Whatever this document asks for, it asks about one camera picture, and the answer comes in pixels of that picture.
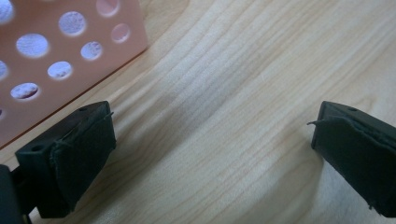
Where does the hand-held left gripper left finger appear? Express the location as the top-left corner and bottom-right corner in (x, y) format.
(14, 100), (118, 219)

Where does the pink perforated plastic basket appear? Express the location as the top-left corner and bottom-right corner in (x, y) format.
(0, 0), (149, 148)

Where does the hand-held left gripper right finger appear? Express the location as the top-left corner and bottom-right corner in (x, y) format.
(307, 100), (396, 218)

